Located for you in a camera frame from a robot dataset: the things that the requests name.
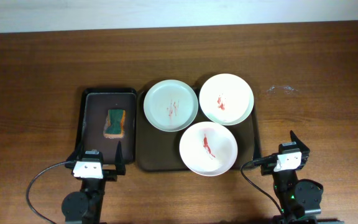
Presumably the green and orange sponge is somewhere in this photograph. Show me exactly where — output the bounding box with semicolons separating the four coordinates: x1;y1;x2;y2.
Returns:
103;109;126;139

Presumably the pale green plate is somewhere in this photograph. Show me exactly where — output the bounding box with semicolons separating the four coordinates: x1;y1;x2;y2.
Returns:
143;80;198;132

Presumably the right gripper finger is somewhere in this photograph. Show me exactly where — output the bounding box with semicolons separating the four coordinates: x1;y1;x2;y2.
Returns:
253;140;262;161
290;130;309;152

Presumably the large brown serving tray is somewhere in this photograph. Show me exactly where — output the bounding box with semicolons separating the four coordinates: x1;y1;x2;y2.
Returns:
135;89;260;172

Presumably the cream white plate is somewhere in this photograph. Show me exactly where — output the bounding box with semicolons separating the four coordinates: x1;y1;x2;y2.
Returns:
199;73;254;126

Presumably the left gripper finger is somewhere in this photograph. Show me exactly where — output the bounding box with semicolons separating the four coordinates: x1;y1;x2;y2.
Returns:
114;141;125;170
70;141;83;161

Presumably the small black water tray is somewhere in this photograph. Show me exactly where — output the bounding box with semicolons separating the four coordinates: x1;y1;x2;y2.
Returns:
75;88;137;165

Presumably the pink white plate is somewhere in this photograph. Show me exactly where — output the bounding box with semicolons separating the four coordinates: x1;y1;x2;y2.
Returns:
179;121;238;177

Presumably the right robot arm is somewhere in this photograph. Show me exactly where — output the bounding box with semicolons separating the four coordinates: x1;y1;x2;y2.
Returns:
252;131;323;223

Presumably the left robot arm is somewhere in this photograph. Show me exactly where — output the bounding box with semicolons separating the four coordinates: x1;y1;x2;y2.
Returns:
62;142;126;224

